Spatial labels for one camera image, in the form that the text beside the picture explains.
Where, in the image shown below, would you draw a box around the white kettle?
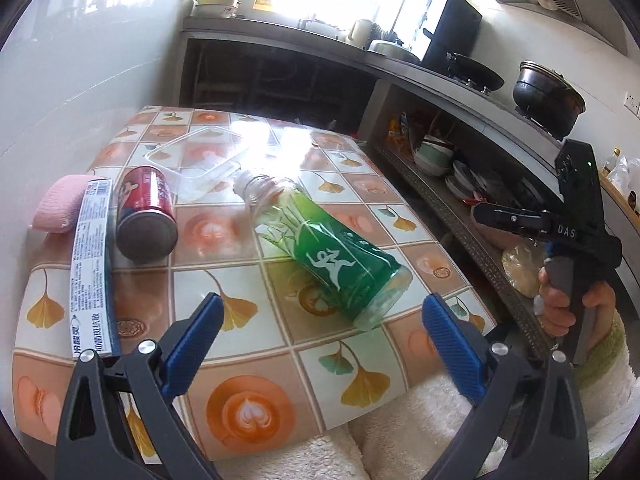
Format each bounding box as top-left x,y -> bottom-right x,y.
346,19 -> 376,50

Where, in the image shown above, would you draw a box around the concrete kitchen counter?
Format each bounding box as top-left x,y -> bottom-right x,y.
181,14 -> 640,281

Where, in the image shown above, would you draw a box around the stacked bowls on counter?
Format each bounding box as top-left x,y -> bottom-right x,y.
193,0 -> 244,19

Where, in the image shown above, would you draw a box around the blue toothpaste box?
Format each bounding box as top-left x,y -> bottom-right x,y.
67,177 -> 121,362

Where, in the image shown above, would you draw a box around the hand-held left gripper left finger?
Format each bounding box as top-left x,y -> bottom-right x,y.
55,292 -> 226,480

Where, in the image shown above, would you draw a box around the orange snack packets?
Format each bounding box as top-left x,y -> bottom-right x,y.
387,112 -> 416,149

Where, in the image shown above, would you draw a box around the pile of plates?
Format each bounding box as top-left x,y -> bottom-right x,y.
445,160 -> 482,202

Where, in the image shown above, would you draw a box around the black box appliance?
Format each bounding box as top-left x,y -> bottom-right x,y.
419,0 -> 484,77

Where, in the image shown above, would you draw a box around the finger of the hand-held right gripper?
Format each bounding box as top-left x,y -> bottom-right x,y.
472,202 -> 552,242

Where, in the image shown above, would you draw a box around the person's right hand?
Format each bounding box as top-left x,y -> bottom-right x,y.
537,266 -> 617,347

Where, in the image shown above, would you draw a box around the pink scouring sponge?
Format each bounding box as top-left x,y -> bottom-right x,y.
32,174 -> 92,235

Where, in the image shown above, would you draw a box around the person's right forearm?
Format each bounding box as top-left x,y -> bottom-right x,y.
577,305 -> 634,411

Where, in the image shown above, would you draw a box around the large black pot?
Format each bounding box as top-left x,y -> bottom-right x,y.
512,61 -> 586,137

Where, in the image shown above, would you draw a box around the clear plastic food container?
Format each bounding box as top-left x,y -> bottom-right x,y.
145,126 -> 251,202

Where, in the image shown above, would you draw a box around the small seasoning bottle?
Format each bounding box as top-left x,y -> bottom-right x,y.
602,147 -> 623,177

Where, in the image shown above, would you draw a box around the green glass bottle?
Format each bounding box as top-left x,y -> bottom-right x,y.
234,172 -> 414,332

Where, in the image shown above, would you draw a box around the bag of yellow food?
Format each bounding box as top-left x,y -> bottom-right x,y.
501,242 -> 549,299

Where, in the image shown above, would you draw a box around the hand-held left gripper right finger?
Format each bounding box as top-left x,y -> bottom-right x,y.
421,293 -> 592,480

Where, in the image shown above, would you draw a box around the stack of bowls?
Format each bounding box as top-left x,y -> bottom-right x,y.
412,135 -> 456,177

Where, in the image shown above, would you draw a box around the metal basin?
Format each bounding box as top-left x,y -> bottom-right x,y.
367,40 -> 422,66

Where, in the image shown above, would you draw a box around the red drink can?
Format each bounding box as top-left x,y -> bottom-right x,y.
116,166 -> 180,265

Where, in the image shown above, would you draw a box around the white fleece clothing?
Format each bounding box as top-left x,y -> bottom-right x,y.
210,372 -> 501,480

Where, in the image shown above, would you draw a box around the black wok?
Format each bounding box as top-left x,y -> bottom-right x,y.
446,51 -> 505,93

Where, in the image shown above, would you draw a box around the wooden cutting board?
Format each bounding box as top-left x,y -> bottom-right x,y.
599,175 -> 640,217

